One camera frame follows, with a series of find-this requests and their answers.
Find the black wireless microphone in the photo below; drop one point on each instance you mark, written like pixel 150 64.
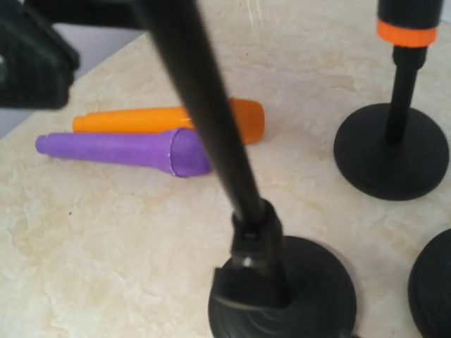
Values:
pixel 409 23

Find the black stand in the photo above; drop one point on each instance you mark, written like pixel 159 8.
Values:
pixel 392 151
pixel 273 285
pixel 429 288

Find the purple toy microphone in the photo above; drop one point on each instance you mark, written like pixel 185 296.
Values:
pixel 177 152

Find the orange toy microphone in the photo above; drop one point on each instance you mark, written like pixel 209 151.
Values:
pixel 249 117

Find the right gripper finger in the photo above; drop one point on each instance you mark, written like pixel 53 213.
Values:
pixel 37 64

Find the black stand under pink microphone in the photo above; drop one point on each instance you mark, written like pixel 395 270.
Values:
pixel 429 288

